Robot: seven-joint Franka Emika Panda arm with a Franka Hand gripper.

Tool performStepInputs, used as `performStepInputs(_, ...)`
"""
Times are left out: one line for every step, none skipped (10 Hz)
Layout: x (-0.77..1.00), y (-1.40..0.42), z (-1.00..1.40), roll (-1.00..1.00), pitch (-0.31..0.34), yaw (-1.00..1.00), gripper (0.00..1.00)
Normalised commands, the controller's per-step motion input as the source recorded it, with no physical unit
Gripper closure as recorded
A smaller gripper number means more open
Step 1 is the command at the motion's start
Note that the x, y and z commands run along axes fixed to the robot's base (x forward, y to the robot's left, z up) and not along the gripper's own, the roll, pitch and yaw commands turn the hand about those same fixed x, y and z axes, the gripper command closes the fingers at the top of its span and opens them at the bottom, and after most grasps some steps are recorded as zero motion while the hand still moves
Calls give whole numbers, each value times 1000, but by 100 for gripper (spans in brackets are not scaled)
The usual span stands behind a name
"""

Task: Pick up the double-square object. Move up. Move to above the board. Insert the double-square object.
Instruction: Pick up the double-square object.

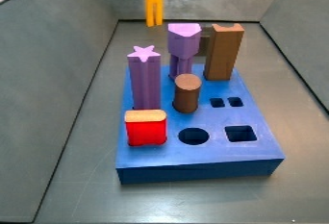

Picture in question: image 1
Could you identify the brown notched rectangular peg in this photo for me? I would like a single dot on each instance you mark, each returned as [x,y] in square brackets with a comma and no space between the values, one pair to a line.
[224,48]

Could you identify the purple pentagon peg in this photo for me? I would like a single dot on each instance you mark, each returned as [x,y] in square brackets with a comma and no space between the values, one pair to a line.
[184,46]

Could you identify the purple star peg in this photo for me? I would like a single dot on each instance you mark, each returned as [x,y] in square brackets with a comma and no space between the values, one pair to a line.
[145,74]

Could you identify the yellow double-square peg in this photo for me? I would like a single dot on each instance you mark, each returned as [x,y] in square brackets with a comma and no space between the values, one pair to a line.
[155,12]

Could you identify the blue peg board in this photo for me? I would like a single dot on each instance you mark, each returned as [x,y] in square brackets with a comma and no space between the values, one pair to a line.
[221,141]

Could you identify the red block peg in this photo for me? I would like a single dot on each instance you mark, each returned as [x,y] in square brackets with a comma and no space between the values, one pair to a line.
[147,127]

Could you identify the brown cylinder peg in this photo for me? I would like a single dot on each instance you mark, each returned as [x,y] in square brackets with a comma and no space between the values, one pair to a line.
[188,87]

